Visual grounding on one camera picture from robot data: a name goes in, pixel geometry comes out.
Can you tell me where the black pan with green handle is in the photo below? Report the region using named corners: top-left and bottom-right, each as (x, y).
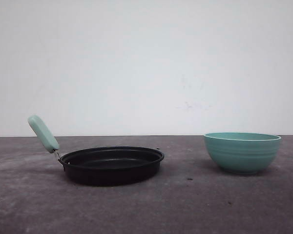
top-left (27, 115), bottom-right (165, 186)

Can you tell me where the teal ceramic bowl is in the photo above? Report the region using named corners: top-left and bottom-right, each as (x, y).
top-left (204, 132), bottom-right (282, 175)

